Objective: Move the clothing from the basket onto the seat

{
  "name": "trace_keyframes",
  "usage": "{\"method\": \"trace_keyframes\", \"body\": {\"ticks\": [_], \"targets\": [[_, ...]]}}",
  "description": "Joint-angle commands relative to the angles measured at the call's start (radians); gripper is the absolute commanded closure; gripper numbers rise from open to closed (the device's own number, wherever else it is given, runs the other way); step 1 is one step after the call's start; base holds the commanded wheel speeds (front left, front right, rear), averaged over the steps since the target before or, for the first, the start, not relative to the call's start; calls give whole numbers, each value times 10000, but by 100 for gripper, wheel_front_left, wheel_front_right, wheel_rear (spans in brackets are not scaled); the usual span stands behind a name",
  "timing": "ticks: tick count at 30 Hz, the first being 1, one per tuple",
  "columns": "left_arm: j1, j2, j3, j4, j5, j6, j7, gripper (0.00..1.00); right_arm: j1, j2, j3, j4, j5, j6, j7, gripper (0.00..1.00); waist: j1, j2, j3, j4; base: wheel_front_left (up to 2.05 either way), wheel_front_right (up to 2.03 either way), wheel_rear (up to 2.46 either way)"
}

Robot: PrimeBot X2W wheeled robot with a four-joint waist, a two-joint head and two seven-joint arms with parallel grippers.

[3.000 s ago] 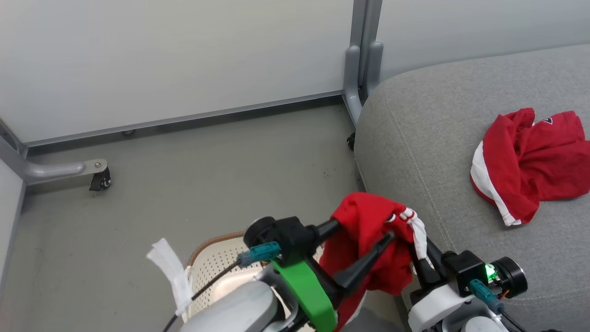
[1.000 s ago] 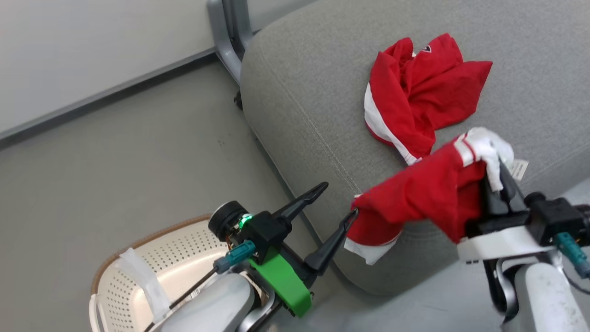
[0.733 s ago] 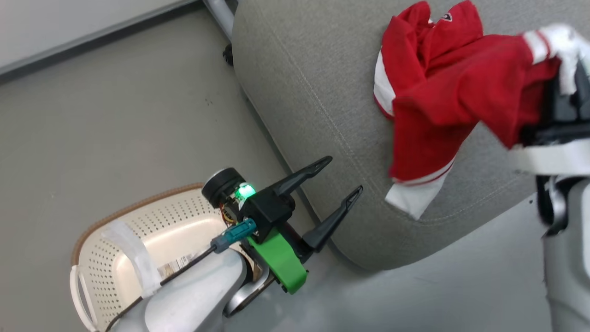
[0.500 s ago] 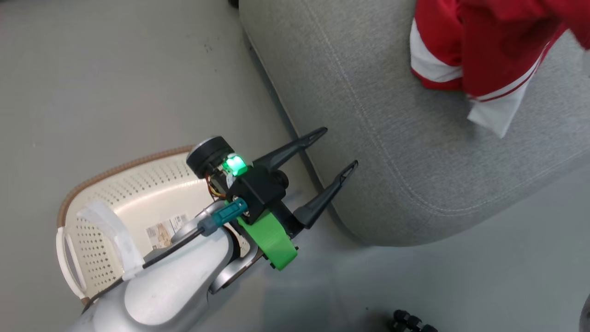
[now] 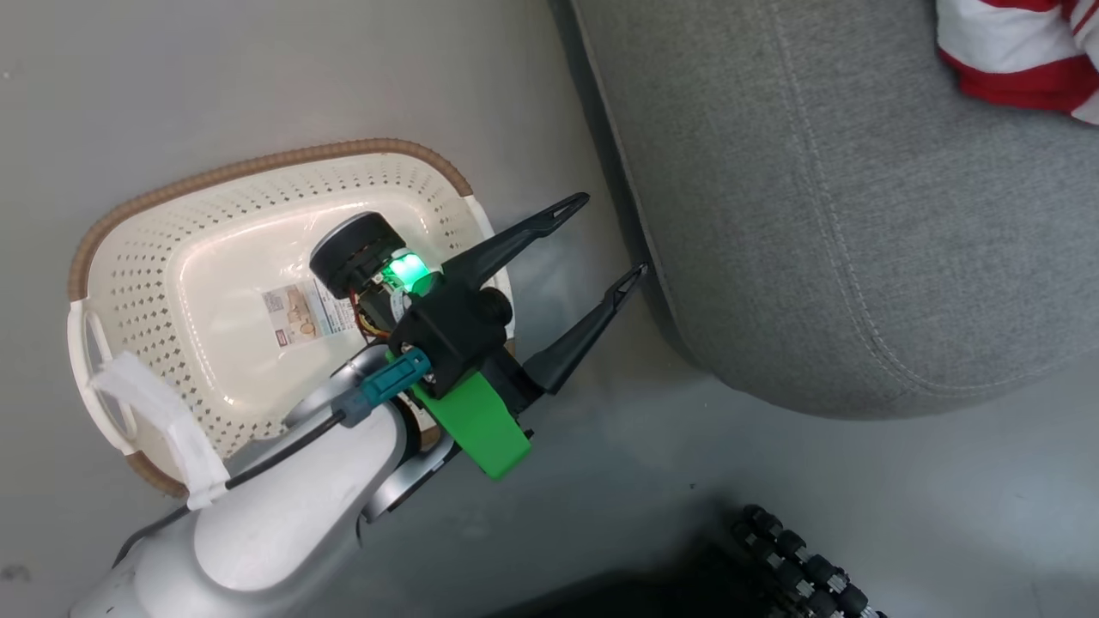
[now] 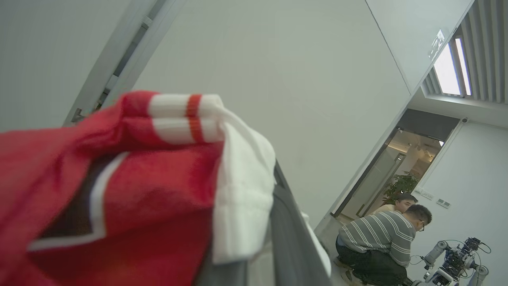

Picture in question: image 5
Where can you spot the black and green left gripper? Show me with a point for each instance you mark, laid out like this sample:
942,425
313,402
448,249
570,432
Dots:
455,343

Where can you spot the red and white striped cloth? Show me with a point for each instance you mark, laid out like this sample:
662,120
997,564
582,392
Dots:
1004,43

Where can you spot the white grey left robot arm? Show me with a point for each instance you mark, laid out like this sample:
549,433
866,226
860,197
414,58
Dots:
283,515

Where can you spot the grey fabric sofa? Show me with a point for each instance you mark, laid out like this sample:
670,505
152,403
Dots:
859,215

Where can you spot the paper label sticker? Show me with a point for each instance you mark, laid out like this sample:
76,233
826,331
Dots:
305,313

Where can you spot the cream perforated laundry basket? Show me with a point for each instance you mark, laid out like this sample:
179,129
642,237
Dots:
215,257

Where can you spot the black roller base wheel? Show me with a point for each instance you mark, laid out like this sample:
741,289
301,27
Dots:
807,566

